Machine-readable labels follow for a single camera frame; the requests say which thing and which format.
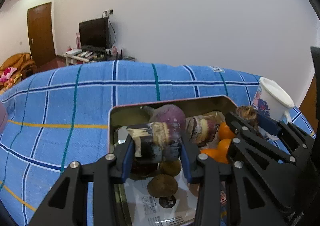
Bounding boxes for black wifi router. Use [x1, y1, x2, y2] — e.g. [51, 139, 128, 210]
[106, 47, 123, 61]

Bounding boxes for yellow brown longan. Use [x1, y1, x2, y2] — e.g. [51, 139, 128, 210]
[159, 160, 182, 177]

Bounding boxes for black television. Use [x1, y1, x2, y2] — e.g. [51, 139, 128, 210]
[79, 17, 110, 49]

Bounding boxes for dark mangosteen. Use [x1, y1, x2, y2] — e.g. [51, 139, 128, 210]
[129, 160, 158, 180]

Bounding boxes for purple round turnip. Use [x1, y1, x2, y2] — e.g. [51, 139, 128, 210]
[140, 104, 186, 130]

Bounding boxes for brown dried mangosteen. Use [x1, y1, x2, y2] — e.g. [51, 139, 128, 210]
[236, 105, 258, 130]

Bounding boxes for wall power socket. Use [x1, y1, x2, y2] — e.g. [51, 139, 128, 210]
[103, 9, 113, 17]

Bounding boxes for purple electric kettle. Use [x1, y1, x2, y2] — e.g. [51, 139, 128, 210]
[0, 102, 8, 133]

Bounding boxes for pink floral cushion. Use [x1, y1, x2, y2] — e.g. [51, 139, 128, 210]
[0, 67, 17, 83]

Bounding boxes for orange tangerine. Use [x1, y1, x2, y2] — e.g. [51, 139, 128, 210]
[218, 122, 236, 141]
[217, 138, 232, 156]
[200, 149, 229, 164]

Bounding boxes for white tv stand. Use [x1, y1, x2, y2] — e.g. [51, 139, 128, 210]
[63, 49, 136, 66]

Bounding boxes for blue plaid tablecloth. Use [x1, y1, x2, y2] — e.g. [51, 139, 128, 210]
[1, 60, 259, 225]

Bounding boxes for white floral mug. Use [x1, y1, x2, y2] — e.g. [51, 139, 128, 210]
[252, 77, 295, 124]

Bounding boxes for paper leaflet in tin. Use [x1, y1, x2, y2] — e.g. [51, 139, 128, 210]
[119, 164, 199, 225]

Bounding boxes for orange leather sofa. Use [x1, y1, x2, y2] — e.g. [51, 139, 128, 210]
[1, 53, 37, 90]

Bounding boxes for pink metal tin box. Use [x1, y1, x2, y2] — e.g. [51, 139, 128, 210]
[108, 95, 236, 225]

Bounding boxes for pink box beside television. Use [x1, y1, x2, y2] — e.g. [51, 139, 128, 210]
[75, 33, 81, 49]

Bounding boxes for brown wooden door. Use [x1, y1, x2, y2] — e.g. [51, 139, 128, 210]
[27, 2, 56, 67]

